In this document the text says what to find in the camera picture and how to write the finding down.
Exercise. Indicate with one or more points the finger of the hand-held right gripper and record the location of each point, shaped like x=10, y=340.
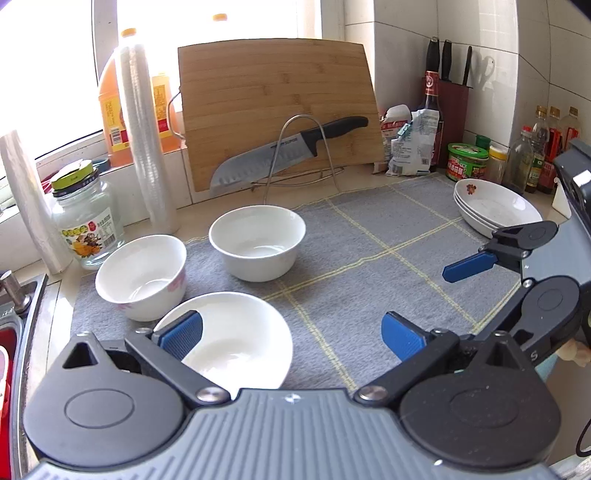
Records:
x=466, y=267
x=508, y=314

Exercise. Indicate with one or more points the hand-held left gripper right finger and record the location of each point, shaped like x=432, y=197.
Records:
x=401, y=339

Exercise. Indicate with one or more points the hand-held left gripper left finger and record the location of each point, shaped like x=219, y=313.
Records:
x=180, y=332

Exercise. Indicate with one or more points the plain white bowl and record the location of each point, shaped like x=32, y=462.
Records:
x=258, y=258
x=240, y=341

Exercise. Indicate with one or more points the white bowl with pink print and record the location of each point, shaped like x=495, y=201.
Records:
x=138, y=267

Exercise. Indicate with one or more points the person's right hand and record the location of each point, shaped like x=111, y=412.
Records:
x=576, y=353

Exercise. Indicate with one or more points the grey checked table mat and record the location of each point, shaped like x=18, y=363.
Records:
x=346, y=258

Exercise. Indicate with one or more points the green-lid sauce jar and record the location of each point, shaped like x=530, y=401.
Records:
x=466, y=168

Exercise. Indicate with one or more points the small yellow-lid jar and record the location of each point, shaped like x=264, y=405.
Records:
x=496, y=168

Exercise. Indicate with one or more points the clear glass bottle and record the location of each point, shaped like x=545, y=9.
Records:
x=517, y=166

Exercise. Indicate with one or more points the yellow-label sauce bottle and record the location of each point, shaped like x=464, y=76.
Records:
x=535, y=170

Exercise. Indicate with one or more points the green-capped bottle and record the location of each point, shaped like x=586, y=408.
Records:
x=483, y=140

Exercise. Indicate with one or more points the white and blue salt bag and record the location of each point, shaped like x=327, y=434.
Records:
x=411, y=147

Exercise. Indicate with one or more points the glass jar with green lid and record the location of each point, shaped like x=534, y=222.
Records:
x=87, y=221

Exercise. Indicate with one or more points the steel sink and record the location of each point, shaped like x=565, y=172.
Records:
x=27, y=323

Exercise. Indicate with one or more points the dark red knife block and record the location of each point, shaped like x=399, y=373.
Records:
x=455, y=115

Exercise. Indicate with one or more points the red-label sauce bottle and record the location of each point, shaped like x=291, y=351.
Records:
x=554, y=138

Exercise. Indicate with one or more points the white and red bag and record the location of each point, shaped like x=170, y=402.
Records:
x=392, y=122

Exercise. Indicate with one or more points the pale gold-capped bottle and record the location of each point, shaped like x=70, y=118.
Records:
x=572, y=129

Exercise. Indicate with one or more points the clear plastic wrap roll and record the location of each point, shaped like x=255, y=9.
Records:
x=147, y=161
x=32, y=207

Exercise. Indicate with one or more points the dark soy sauce bottle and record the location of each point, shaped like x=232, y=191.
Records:
x=432, y=97

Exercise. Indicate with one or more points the red basin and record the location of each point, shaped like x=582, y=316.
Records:
x=3, y=369

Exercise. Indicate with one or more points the orange cooking oil jug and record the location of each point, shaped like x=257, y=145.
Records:
x=111, y=120

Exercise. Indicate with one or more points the bamboo cutting board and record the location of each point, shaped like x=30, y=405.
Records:
x=277, y=83

